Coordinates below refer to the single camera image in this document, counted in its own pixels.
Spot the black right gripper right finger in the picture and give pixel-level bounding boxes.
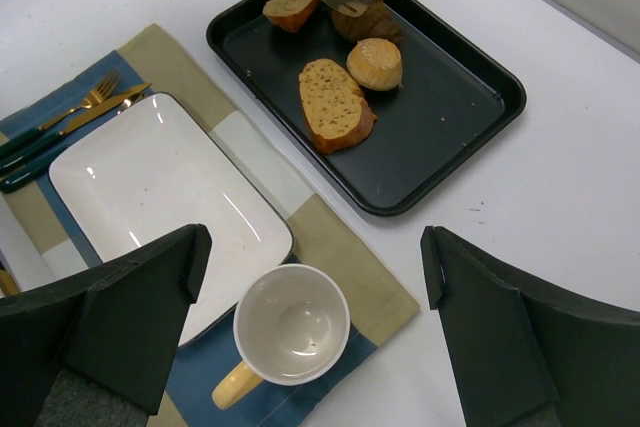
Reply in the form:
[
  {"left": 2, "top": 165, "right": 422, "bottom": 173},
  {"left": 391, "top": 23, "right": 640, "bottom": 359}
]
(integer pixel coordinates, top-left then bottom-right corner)
[{"left": 421, "top": 226, "right": 639, "bottom": 426}]

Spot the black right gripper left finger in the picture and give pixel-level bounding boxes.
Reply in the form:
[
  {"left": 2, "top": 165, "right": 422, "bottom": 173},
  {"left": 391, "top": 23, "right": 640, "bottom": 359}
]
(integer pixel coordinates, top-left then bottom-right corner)
[{"left": 1, "top": 224, "right": 212, "bottom": 426}]

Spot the brown croissant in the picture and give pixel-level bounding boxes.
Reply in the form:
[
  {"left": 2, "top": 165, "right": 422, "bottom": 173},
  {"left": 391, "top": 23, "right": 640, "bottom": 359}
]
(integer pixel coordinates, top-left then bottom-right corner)
[{"left": 330, "top": 0, "right": 404, "bottom": 45}]

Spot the large bread slice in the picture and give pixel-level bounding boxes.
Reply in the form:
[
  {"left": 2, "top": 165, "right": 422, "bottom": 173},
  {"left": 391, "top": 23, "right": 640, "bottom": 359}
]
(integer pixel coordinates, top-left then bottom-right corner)
[{"left": 298, "top": 58, "right": 377, "bottom": 155}]

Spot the small bread slice left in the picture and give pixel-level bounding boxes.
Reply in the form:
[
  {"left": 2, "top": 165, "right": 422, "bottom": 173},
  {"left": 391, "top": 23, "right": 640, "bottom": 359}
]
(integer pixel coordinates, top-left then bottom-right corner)
[{"left": 262, "top": 0, "right": 320, "bottom": 33}]

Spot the blue beige placemat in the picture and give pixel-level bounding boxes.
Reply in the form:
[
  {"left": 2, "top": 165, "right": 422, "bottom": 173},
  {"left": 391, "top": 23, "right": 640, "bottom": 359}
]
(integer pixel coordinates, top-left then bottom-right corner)
[{"left": 1, "top": 25, "right": 419, "bottom": 426}]

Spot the white rectangular plate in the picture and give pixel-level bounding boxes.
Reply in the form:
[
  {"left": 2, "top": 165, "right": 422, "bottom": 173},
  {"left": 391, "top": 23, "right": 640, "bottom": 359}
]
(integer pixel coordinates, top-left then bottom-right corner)
[{"left": 49, "top": 93, "right": 294, "bottom": 346}]

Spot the black baking tray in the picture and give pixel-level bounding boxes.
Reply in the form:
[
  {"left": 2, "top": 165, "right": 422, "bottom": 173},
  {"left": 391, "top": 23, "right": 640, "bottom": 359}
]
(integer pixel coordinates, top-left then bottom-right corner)
[{"left": 206, "top": 0, "right": 526, "bottom": 216}]

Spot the round bun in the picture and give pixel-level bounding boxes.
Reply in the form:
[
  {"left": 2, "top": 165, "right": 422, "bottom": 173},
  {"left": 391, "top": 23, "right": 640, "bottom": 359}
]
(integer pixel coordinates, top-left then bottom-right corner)
[{"left": 346, "top": 38, "right": 403, "bottom": 91}]

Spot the gold spoon green handle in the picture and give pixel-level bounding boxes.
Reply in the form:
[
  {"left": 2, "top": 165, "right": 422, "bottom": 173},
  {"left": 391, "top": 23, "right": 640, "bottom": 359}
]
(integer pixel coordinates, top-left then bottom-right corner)
[{"left": 1, "top": 88, "right": 148, "bottom": 193}]

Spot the cream mug yellow handle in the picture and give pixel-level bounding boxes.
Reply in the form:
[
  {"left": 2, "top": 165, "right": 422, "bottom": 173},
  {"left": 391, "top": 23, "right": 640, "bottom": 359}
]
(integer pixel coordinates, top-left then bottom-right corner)
[{"left": 212, "top": 264, "right": 351, "bottom": 410}]

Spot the gold knife green handle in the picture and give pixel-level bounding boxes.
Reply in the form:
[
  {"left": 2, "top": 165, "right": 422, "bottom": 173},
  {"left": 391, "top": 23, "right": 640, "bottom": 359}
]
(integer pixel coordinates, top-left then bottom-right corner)
[{"left": 1, "top": 83, "right": 151, "bottom": 174}]

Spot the gold fork green handle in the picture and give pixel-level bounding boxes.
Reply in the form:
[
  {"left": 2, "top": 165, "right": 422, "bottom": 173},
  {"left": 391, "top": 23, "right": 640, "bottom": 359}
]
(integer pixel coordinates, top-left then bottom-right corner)
[{"left": 1, "top": 69, "right": 120, "bottom": 159}]

